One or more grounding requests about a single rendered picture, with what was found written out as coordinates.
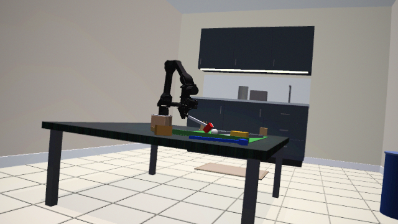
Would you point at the yellow rectangular block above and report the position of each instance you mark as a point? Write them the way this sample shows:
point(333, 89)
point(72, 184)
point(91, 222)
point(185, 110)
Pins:
point(239, 134)

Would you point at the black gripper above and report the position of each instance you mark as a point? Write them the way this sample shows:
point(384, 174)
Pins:
point(182, 107)

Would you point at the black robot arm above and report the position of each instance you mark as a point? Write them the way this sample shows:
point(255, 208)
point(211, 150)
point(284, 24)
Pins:
point(188, 87)

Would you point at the green putting mat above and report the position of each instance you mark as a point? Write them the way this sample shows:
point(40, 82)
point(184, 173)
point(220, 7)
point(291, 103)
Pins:
point(250, 139)

